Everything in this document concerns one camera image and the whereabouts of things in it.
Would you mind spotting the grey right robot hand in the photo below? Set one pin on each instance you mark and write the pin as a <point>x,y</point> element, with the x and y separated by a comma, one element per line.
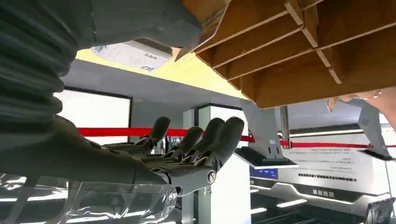
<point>92,160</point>

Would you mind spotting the red barrier tape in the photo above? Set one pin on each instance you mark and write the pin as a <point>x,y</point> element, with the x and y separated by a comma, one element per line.
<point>117,132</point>

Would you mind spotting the black framed window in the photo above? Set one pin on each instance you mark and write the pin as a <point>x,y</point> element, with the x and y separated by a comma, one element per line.
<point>96,111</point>

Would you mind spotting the ribbed grey right arm sleeve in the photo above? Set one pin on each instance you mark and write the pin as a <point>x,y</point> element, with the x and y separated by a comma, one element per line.
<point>31,61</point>

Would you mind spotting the grey kiosk stand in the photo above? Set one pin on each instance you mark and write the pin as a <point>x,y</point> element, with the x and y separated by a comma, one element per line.
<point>371,130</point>
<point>263,139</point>

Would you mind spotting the wooden card box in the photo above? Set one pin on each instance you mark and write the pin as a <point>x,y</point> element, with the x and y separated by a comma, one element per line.
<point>294,61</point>

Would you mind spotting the white display counter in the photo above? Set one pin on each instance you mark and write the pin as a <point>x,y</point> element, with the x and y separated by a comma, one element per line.
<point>328,176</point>

